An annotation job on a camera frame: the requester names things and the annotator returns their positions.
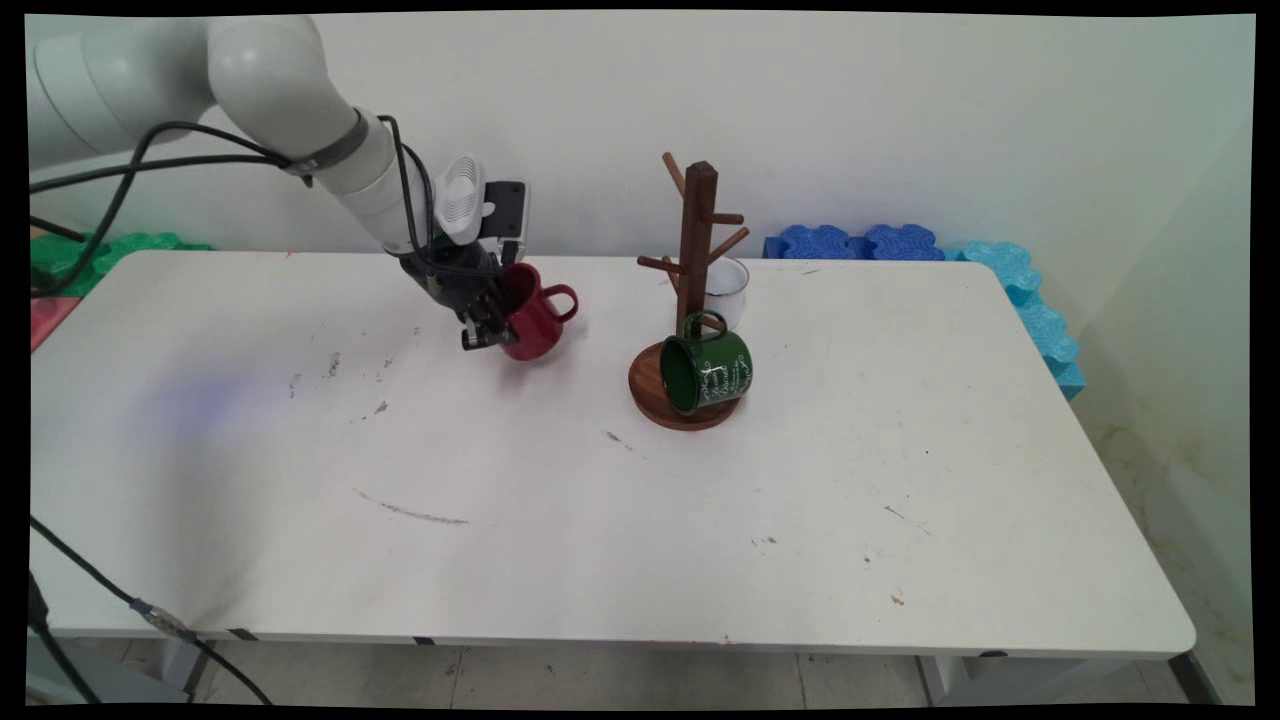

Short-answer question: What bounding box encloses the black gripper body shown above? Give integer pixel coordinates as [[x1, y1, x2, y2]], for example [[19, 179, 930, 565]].
[[398, 240, 513, 319]]

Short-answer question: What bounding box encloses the red ceramic mug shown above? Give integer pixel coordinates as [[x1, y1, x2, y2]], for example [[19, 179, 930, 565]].
[[497, 262, 580, 363]]

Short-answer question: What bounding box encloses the brown wooden mug tree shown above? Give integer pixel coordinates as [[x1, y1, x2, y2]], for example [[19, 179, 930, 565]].
[[629, 152, 752, 433]]

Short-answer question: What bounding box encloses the dark green printed mug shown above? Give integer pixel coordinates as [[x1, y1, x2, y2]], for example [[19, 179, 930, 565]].
[[659, 309, 754, 416]]

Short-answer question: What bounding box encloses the white mug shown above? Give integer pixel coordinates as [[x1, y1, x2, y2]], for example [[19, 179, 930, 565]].
[[704, 256, 752, 333]]

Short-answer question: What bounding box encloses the blue cloth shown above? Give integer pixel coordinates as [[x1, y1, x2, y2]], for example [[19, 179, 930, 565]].
[[763, 224, 869, 261]]

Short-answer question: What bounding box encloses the green foam mat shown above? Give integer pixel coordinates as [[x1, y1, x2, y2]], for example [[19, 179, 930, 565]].
[[30, 232, 213, 299]]

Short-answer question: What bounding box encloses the dark blue foam mat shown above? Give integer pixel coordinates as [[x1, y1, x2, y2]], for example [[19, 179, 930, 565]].
[[864, 224, 947, 262]]

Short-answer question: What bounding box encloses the red foam mat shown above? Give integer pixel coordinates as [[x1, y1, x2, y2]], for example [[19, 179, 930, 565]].
[[30, 288, 83, 353]]

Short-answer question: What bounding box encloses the light blue foam mat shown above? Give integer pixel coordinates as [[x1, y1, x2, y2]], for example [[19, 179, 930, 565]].
[[945, 240, 1087, 401]]

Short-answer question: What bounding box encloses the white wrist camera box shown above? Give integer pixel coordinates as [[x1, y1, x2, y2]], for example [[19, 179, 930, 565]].
[[433, 154, 530, 248]]

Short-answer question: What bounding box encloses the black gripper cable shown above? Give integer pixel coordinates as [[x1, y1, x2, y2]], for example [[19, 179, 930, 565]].
[[376, 114, 506, 281]]

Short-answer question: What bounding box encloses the black cable strap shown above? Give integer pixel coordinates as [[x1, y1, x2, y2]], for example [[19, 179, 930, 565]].
[[288, 106, 371, 189]]

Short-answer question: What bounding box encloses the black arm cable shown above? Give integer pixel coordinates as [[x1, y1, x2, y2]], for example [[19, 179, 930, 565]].
[[28, 120, 316, 297]]

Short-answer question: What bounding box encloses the thin black cable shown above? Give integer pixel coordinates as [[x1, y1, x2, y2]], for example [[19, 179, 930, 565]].
[[28, 215, 89, 246]]

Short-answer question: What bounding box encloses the black cable with grey connector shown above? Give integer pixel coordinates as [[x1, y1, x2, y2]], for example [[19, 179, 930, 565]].
[[28, 514, 275, 707]]

